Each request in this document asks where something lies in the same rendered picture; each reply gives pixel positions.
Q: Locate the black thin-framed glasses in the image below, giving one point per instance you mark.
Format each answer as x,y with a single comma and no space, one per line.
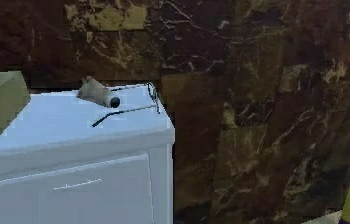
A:
129,110

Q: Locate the white chest of drawers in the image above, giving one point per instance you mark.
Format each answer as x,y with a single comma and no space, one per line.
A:
83,173

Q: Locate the olive green tissue box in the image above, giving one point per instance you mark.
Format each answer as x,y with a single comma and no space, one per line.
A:
1,101

